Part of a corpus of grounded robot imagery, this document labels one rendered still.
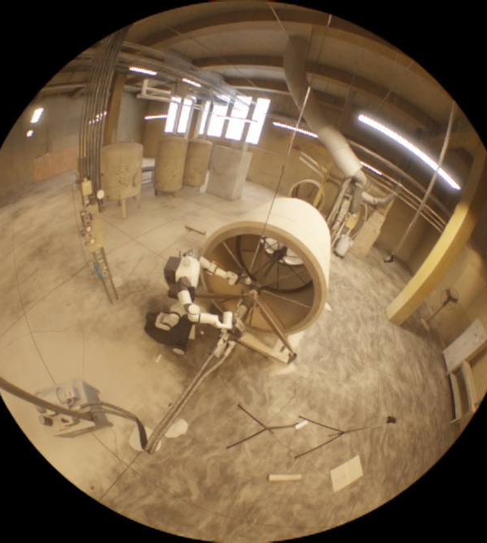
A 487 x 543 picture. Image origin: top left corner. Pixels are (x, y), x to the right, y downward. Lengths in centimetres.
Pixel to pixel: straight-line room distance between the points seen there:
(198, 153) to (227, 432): 796
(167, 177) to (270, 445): 732
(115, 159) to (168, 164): 225
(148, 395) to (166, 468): 96
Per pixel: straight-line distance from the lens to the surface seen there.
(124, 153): 518
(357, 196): 669
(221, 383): 249
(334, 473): 317
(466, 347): 776
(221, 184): 776
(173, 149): 667
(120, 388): 260
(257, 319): 288
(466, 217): 535
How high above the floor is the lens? 240
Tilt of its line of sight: 39 degrees down
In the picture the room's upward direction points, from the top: 18 degrees clockwise
